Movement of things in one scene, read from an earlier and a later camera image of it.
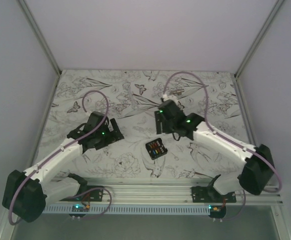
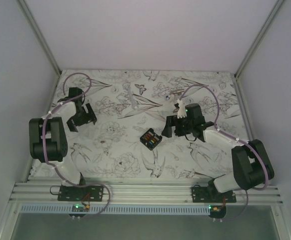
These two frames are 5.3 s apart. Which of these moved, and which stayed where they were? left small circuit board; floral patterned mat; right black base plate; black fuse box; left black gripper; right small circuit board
Moved: left black gripper; black fuse box
Stayed: right black base plate; right small circuit board; floral patterned mat; left small circuit board
